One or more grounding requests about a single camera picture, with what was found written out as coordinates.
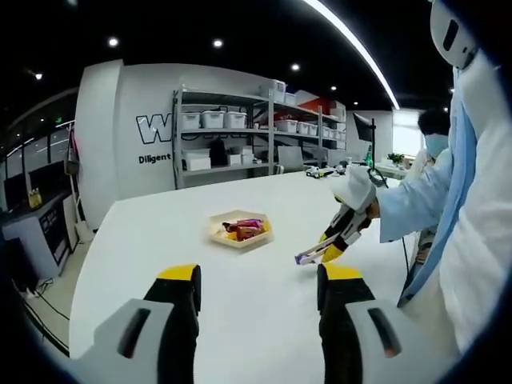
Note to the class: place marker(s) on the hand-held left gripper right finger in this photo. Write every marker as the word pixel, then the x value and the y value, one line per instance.
pixel 350 328

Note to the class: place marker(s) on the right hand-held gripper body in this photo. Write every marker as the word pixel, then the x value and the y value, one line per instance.
pixel 356 188

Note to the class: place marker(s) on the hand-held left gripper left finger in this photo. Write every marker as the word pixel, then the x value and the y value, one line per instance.
pixel 170 320

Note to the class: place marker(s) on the white food tongs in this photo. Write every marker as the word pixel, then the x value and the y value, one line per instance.
pixel 316 251

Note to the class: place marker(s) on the purple foil food packet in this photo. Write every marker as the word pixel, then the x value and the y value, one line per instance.
pixel 251 222

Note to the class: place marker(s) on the orange-brown food packet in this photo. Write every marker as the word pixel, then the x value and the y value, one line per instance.
pixel 250 233

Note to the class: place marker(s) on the beige hexagonal container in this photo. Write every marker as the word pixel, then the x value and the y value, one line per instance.
pixel 216 236

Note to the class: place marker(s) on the yellow clear bun packet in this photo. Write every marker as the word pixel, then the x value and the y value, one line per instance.
pixel 230 238

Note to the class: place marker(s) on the person's right hand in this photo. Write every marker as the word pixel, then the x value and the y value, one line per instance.
pixel 373 209

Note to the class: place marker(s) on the green bottle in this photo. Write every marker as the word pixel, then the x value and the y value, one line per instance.
pixel 370 156

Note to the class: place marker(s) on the idle yellow-tipped gripper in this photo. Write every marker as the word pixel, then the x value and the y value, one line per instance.
pixel 320 173

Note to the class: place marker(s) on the small green plant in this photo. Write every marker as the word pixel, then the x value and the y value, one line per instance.
pixel 396 158

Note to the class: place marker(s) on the black monitor on stand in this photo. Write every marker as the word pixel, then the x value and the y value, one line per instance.
pixel 362 127

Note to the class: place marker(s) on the window with blinds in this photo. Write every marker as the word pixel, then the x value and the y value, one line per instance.
pixel 404 136

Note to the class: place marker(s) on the silver laptop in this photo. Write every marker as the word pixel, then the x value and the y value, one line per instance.
pixel 290 159

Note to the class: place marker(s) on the red banner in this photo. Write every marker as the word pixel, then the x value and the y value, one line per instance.
pixel 316 99

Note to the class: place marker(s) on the grey metal shelving rack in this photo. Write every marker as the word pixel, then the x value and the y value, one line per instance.
pixel 271 132

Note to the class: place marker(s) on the small white cartons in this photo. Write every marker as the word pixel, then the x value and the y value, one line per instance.
pixel 240 156

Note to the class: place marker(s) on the person's torso in pale coat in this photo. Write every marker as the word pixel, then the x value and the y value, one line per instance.
pixel 488 200

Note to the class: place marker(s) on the long ceiling light strip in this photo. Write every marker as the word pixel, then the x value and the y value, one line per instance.
pixel 372 56

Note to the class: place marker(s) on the black bag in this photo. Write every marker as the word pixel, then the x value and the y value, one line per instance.
pixel 217 152

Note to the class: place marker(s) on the white coat stand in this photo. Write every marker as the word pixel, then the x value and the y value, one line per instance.
pixel 78 208

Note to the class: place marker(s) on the grey counter with dark panel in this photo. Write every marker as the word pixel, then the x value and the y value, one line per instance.
pixel 48 236

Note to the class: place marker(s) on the large white box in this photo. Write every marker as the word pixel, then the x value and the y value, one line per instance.
pixel 197 162

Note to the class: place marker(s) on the rows of white storage bins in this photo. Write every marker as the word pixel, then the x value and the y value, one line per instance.
pixel 212 118

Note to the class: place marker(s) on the yellow bottles pack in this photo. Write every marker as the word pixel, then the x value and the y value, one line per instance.
pixel 34 199

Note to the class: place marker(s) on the brown hanging bag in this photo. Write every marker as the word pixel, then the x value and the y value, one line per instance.
pixel 71 166

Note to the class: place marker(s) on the round ceiling spotlights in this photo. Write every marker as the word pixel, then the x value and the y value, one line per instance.
pixel 218 42

